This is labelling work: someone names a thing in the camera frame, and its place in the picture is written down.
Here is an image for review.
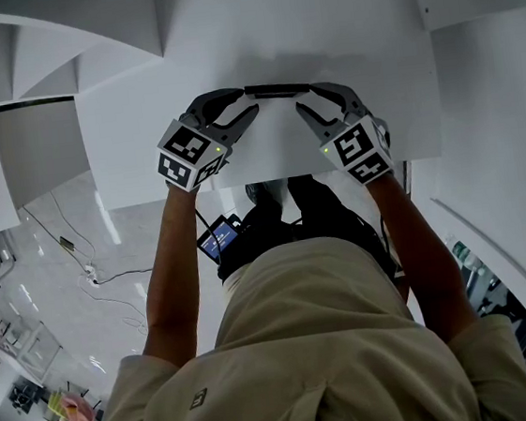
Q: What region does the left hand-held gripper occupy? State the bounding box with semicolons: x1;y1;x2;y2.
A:
149;84;269;197

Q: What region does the person's black shoe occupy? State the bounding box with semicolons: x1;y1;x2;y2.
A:
244;179;288;218
287;173;336;218

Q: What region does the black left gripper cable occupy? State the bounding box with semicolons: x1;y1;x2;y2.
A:
195;204;226;269

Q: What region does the white desk with drawers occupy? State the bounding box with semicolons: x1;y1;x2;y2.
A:
66;0;448;215

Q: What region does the low white table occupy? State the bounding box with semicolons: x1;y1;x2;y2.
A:
0;317;68;392

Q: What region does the white floor cable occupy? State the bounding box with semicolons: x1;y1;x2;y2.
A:
51;181;151;344

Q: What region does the person's right forearm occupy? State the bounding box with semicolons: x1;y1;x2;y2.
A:
365;166;480;351

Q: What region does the person's left forearm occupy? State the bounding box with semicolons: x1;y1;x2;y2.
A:
123;184;216;373

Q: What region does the pink chair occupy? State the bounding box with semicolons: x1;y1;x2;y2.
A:
60;391;98;421

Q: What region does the white shelf unit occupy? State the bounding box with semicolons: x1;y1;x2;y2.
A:
0;0;526;110

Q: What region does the clear plastic bottle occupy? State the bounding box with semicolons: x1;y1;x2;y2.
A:
449;236;488;281

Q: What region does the white cabinet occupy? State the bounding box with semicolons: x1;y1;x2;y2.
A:
0;95;98;238

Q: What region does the person's beige shirt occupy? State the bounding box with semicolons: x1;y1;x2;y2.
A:
68;216;526;421

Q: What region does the small dark framed square object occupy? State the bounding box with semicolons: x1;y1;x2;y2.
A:
243;79;312;105

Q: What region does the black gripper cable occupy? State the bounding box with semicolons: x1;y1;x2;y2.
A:
195;204;226;269
378;212;405;281

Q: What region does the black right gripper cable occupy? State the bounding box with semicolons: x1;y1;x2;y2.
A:
378;212;405;281

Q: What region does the black floor cable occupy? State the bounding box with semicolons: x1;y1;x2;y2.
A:
21;191;158;294

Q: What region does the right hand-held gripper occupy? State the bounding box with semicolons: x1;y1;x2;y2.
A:
293;75;398;193

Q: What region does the black framed glass door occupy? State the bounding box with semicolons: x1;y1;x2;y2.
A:
444;231;526;372

